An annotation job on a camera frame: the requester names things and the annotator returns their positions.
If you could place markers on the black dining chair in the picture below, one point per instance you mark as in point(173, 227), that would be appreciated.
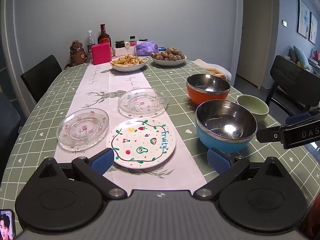
point(292, 77)
point(40, 77)

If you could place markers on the light sofa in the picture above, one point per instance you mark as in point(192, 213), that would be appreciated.
point(312, 68)

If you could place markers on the white bowl of fries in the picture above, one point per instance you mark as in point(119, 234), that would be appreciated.
point(128, 65)

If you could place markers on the white deer-print table runner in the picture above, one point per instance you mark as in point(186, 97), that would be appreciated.
point(100, 85)

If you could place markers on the purple tissue pack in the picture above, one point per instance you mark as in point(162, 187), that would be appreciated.
point(146, 47)

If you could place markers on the flowered clear glass plate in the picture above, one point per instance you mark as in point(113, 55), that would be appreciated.
point(142, 102)
point(82, 127)

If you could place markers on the green checked tablecloth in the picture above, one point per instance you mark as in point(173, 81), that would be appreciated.
point(170, 85)

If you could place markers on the pink box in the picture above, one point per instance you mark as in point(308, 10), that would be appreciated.
point(100, 53)

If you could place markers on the teal cushion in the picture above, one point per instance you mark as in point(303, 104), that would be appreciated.
point(301, 57)

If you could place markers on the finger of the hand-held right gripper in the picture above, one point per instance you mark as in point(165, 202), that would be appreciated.
point(271, 135)
point(300, 119)

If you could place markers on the large framed wall picture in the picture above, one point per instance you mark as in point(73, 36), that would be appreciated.
point(303, 17)

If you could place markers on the blue steel-lined bowl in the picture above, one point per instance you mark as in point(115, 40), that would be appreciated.
point(217, 143)

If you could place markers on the dark liquor bottle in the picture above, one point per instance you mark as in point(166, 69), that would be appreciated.
point(103, 36)

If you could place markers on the white condiment box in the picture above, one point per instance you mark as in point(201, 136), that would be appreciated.
point(120, 52)

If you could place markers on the dark chair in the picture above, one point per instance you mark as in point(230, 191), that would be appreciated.
point(7, 130)

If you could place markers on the pale green ceramic bowl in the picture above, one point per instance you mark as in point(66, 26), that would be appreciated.
point(252, 105)

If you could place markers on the brown bear-shaped bottle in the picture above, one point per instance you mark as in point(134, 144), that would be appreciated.
point(76, 55)

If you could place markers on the clear plastic water bottle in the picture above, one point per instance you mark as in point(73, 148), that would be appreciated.
point(90, 41)

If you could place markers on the white door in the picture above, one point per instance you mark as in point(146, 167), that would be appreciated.
point(252, 42)

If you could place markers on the orange steel-lined bowl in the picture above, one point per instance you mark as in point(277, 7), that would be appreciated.
point(200, 95)

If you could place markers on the small black-capped bottle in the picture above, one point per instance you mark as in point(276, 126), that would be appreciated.
point(132, 40)

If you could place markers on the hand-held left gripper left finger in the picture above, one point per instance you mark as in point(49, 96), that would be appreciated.
point(103, 162)

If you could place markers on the small framed wall picture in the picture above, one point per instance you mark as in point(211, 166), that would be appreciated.
point(313, 28)

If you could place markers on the small blue pack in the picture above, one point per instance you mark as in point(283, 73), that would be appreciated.
point(161, 48)

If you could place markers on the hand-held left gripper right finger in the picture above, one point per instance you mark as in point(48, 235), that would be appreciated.
point(218, 162)

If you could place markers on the white light switch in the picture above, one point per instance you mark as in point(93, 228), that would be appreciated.
point(284, 23)

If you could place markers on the smartphone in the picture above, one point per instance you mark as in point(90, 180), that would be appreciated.
point(7, 225)

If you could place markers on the white fruit-painted plate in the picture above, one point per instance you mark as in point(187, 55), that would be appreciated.
point(140, 140)

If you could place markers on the white bowl of brown balls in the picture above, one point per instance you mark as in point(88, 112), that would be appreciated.
point(168, 61)

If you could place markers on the grey cushion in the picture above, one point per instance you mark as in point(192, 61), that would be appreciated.
point(292, 54)

